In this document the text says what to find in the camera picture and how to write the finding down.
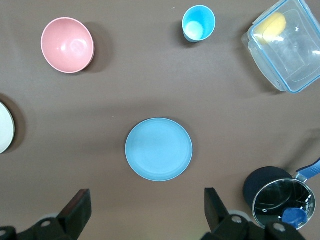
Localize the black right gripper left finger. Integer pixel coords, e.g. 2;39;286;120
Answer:
27;188;92;240

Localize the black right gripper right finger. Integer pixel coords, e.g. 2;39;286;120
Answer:
202;187;261;240

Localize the blue plate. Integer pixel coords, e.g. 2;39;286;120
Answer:
124;117;194;182

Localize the dark blue saucepan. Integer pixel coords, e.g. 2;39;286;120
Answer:
242;157;320;209

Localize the glass lid with blue knob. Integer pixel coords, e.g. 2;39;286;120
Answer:
252;177;315;231

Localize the pale green bowl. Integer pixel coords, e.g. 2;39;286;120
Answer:
0;100;16;155

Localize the pink bowl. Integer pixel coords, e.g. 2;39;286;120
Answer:
40;16;96;75

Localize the clear plastic storage container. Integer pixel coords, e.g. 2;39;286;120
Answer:
241;0;320;95

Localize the blue cup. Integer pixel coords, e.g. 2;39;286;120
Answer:
181;6;216;44

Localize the yellow round food piece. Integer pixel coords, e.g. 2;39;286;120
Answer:
254;12;287;46

